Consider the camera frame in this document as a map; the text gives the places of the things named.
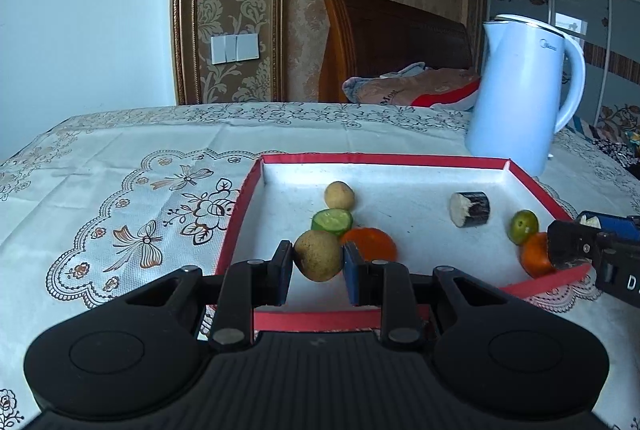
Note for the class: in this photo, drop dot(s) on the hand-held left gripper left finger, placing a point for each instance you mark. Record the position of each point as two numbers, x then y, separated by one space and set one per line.
285 270

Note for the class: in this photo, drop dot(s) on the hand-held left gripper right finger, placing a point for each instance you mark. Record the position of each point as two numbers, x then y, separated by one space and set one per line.
351 277

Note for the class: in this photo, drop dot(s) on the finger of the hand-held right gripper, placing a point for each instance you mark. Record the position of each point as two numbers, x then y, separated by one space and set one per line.
570 242
617 222

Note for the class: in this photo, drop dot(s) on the brown oval fruit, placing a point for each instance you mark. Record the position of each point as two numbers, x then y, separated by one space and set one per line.
317 257
340 196

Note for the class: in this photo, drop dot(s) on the small orange mandarin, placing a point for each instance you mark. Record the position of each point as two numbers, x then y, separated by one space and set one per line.
372 246

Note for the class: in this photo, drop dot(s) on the large orange mandarin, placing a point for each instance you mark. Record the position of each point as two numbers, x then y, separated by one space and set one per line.
534 257

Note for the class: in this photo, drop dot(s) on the red shallow cardboard box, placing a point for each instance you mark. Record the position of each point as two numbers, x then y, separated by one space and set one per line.
300 322

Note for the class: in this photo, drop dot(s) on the green round fruit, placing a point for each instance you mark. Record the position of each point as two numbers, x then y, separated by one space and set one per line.
522 226

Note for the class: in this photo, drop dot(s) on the green cucumber piece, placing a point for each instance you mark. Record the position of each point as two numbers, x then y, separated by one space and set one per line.
330 221

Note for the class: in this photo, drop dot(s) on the colourful patterned bedding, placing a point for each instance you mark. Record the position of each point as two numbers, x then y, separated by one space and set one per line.
610 144

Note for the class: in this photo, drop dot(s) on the white electric kettle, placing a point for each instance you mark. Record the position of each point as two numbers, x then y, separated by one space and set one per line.
515 99

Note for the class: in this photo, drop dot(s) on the pink folded blanket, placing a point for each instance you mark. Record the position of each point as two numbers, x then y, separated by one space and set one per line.
400 87

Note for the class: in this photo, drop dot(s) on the wooden bed headboard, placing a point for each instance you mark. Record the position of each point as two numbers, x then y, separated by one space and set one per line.
390 34

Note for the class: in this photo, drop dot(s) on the white wall switch panel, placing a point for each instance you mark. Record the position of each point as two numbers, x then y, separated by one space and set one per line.
235 48

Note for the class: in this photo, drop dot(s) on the gold wall frame moulding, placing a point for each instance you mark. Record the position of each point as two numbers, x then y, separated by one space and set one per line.
182 9

